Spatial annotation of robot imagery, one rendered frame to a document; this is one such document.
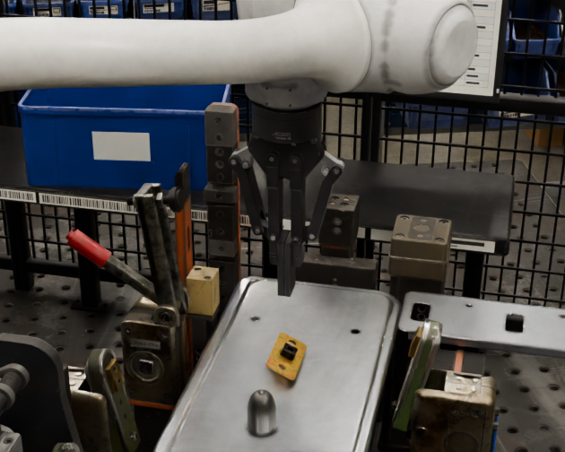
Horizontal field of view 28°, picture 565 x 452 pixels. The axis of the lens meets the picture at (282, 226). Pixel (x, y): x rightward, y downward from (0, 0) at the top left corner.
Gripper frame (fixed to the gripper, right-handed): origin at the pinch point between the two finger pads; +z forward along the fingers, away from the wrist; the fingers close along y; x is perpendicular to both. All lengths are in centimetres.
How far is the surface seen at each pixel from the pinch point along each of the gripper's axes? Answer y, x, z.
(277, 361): -0.5, -2.6, 11.8
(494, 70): 20, 54, -6
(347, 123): -42, 315, 114
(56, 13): -101, 170, 28
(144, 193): -16.2, -1.1, -7.9
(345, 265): 3.1, 24.9, 13.8
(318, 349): 3.3, 3.8, 13.7
